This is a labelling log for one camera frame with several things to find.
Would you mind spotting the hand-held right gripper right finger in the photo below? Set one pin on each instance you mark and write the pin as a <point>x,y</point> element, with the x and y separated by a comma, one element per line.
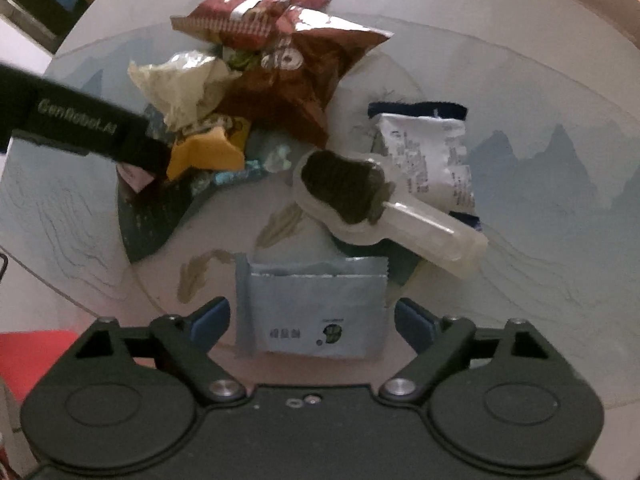
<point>417,322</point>

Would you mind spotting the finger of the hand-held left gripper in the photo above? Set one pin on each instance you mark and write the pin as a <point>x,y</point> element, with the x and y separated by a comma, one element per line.
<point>145,152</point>

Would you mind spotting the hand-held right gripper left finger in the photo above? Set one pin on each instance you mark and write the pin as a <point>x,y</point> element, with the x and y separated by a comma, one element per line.
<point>211,319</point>

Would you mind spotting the pink small wrapper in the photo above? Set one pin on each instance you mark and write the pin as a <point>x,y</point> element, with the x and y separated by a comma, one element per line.
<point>134,177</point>

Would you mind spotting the yellow snack wrapper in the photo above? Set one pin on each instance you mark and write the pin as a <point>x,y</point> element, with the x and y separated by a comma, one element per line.
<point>205,152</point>

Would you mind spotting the light blue snack packet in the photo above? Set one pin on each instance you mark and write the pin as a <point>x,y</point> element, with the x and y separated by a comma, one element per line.
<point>310,305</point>

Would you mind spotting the dark red snack bag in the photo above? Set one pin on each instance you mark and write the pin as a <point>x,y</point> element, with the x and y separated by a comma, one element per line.
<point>290,90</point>

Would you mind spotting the red cardboard box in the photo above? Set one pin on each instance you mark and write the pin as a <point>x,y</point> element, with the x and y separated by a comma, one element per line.
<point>30,360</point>

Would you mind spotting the cream crumpled wrapper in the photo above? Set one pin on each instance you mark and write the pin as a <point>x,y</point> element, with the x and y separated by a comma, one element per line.
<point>175,85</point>

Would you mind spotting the teal candy wrapper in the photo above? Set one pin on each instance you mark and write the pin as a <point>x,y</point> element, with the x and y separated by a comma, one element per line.
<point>235,172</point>

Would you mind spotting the white cabinet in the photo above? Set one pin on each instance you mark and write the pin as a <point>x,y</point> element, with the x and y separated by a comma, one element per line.
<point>20,45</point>

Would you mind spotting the green snack packet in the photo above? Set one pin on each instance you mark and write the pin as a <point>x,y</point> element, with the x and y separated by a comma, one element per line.
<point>241,60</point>

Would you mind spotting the clear packed chocolate stick snack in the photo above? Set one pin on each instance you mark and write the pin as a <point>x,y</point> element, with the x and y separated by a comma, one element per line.
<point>345,190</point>

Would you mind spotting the white packet with blue edges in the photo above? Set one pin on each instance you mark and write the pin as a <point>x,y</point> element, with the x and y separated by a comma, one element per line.
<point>430,160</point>

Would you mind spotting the red and white snack bag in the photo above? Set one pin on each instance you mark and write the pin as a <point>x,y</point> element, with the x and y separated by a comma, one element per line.
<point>240,20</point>

